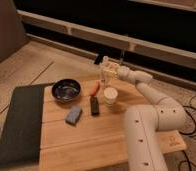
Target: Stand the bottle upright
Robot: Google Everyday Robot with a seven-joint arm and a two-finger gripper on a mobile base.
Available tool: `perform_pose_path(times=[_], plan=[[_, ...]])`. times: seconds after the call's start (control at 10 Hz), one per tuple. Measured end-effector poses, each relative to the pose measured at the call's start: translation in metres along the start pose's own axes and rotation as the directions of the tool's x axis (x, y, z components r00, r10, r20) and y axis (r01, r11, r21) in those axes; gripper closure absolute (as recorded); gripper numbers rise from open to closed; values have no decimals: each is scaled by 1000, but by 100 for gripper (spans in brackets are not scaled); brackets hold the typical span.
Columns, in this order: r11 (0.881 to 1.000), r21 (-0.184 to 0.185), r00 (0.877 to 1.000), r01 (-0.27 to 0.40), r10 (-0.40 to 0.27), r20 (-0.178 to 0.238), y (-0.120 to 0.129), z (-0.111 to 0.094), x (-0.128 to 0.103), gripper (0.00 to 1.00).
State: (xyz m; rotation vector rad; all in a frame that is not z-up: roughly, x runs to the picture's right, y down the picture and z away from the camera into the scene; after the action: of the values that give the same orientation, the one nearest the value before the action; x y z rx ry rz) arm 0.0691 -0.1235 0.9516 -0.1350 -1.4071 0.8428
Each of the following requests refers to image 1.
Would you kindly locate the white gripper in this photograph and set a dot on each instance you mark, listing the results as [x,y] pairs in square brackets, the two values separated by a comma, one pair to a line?
[108,69]

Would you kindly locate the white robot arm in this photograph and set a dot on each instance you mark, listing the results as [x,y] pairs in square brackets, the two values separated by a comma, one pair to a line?
[141,122]

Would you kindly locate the orange carrot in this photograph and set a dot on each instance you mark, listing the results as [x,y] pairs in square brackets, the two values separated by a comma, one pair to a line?
[95,89]

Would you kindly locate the black rectangular block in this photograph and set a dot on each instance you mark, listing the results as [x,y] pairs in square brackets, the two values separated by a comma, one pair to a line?
[94,104]

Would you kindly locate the dark blue bowl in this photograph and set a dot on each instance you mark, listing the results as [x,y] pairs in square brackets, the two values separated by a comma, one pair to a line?
[66,90]

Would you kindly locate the blue sponge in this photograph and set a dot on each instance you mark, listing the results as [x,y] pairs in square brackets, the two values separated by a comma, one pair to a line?
[73,115]

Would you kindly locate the grey cabinet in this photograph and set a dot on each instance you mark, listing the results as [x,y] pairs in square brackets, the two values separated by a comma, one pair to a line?
[12,32]

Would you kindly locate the dark green mat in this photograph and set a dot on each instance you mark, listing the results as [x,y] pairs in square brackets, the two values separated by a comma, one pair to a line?
[20,140]

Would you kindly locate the white shelf rail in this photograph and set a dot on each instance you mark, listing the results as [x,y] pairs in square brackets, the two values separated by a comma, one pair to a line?
[156,51]

